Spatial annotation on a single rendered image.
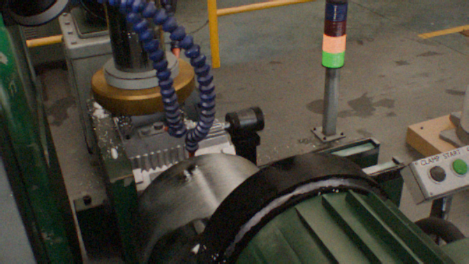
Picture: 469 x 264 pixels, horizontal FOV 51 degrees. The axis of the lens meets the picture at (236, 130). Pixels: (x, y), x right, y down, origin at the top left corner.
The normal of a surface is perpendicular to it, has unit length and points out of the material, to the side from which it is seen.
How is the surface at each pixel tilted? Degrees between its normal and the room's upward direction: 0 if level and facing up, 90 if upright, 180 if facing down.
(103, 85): 0
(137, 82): 90
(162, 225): 43
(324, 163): 13
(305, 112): 0
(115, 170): 0
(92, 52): 90
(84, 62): 90
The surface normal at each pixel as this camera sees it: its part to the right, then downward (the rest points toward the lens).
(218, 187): -0.01, -0.86
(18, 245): 0.37, 0.47
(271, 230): -0.52, -0.61
